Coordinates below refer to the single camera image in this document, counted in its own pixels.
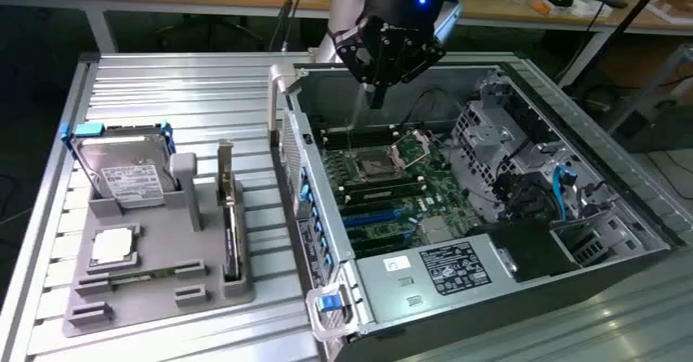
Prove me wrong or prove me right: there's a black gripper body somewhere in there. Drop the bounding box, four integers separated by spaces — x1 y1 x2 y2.
362 0 452 57

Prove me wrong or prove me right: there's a graphics card with metal bracket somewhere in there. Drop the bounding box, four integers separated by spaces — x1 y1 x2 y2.
215 137 246 285

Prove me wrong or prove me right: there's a black RAM slot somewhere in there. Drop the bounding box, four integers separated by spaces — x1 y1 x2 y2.
322 136 394 149
341 174 426 188

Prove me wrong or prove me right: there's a thin metal locking lever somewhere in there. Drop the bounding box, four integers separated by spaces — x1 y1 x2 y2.
345 122 364 164

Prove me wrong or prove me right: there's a metal disk bay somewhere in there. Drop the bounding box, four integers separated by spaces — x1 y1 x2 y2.
452 100 543 200

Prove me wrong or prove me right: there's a metal socket cover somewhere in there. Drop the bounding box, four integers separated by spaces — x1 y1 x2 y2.
389 130 438 164

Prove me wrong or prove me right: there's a CPU socket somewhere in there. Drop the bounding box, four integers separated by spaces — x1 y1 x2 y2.
354 150 405 183

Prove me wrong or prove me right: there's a green motherboard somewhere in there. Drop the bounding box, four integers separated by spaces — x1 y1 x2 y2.
318 124 489 257

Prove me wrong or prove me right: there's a white and black device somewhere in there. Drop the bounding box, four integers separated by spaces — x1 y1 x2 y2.
533 0 615 19

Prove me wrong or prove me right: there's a black RAM stick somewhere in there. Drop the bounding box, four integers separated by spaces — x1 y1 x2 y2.
341 183 429 205

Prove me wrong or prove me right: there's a blue expansion slot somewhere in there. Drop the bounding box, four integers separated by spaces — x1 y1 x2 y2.
344 209 405 228

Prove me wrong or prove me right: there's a black stand pole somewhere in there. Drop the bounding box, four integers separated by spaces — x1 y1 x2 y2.
560 0 681 86

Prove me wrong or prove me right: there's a silver chipset heatsink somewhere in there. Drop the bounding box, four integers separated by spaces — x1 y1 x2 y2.
420 218 452 245

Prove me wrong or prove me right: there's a black expansion slot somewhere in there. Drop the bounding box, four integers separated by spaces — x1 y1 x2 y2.
346 231 408 244
350 241 413 257

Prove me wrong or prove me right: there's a white flat box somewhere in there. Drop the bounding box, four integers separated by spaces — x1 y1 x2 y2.
644 0 693 24

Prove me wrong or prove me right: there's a dark equipment case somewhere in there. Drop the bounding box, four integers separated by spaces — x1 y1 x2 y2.
616 97 693 154

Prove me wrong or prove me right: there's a hard disk in blue caddy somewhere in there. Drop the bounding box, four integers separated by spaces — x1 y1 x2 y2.
59 121 181 211

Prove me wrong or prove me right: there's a black plastic shroud box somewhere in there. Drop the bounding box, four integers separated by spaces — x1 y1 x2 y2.
468 222 584 284

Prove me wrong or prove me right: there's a grey plastic parts rack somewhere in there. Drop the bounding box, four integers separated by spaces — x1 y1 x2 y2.
62 153 259 338

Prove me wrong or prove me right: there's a grey power supply unit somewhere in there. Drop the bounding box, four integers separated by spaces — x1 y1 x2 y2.
354 231 524 325

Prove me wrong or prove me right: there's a silver CPU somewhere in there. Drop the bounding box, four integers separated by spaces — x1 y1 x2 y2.
89 228 137 266

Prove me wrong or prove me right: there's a green RAM stick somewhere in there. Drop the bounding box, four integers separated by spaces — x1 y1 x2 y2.
107 268 181 284

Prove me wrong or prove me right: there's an open black PC case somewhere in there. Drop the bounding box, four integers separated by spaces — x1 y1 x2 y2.
267 59 685 362

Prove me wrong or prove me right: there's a black wire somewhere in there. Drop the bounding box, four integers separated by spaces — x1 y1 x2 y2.
405 88 462 132

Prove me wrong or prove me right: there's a hanging grey cable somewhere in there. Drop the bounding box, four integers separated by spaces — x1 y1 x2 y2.
269 0 312 51

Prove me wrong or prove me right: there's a blue wire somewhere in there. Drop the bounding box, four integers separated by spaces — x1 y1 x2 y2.
551 165 571 221

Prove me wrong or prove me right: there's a grey aluminium frame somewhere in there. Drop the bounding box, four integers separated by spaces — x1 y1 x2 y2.
605 43 693 136

